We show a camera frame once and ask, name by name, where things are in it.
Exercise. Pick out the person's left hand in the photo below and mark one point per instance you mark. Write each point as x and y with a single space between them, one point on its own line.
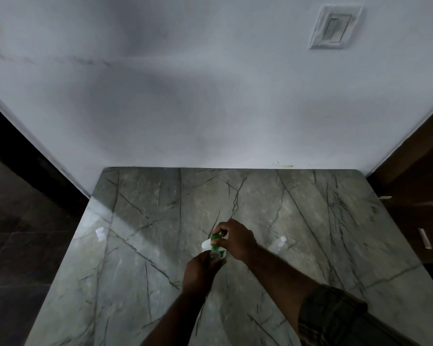
196 273

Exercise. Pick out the person's right hand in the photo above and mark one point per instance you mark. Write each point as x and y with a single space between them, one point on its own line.
240 239

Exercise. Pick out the person's left fingers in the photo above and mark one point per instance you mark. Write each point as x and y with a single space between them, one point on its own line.
213 262

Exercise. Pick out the person's right fingers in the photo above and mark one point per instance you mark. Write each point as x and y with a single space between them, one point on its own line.
222 230

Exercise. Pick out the clear bottle with white label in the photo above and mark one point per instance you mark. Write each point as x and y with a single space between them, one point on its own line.
218 252

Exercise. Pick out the green bottle cap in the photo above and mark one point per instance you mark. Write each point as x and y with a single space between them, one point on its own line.
215 238

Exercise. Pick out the person's right forearm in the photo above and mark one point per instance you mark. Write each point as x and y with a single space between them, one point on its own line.
278 277

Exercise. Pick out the person's left forearm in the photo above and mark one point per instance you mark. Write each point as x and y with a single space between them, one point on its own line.
176 320

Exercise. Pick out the small clear plastic bottle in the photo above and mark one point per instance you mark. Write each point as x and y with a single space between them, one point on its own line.
279 245

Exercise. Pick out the small white plastic piece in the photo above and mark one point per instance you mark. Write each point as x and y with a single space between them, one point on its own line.
100 234

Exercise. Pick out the dark plaid shirt sleeve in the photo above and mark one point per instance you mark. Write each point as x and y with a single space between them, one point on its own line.
339 317

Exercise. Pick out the brown wooden cabinet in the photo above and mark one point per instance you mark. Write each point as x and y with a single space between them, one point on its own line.
415 198

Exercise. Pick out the white wall switch plate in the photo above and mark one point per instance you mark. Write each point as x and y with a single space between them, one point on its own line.
333 26

